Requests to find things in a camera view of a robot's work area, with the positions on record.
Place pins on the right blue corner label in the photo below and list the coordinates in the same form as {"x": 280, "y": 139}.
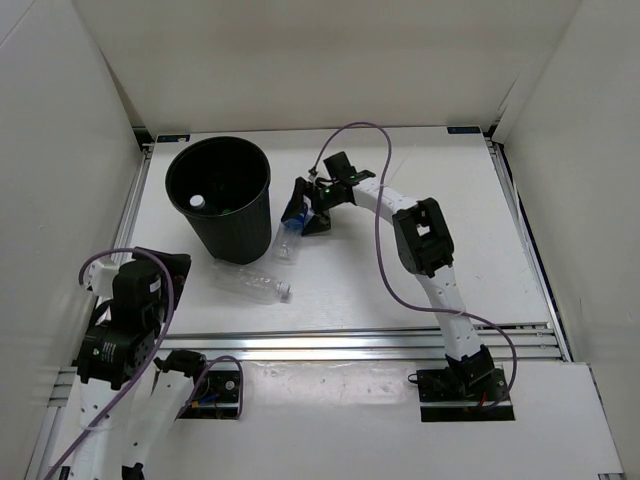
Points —
{"x": 464, "y": 130}

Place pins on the aluminium front rail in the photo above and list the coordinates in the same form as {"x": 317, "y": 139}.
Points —
{"x": 408, "y": 344}

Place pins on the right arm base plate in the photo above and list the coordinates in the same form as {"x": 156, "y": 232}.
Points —
{"x": 443, "y": 400}

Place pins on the blue corner label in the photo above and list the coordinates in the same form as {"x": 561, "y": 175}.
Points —
{"x": 173, "y": 138}
{"x": 464, "y": 130}

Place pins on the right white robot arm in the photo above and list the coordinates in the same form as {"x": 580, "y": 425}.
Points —
{"x": 425, "y": 249}

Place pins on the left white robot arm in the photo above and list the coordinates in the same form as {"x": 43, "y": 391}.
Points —
{"x": 129, "y": 397}

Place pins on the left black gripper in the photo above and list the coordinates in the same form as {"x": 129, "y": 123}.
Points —
{"x": 180, "y": 264}

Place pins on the white cable tie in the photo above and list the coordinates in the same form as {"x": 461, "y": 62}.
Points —
{"x": 399, "y": 166}

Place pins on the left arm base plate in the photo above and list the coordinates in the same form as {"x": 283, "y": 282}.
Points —
{"x": 218, "y": 397}

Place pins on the blue label clear bottle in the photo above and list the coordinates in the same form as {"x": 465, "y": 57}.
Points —
{"x": 197, "y": 201}

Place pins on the clear unlabelled plastic bottle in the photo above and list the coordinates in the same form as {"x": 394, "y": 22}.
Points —
{"x": 250, "y": 282}

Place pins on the left blue corner label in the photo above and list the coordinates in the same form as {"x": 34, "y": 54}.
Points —
{"x": 173, "y": 138}

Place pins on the black plastic bin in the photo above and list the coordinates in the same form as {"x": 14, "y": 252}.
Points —
{"x": 229, "y": 172}

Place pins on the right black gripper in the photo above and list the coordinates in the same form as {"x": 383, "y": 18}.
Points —
{"x": 319, "y": 222}

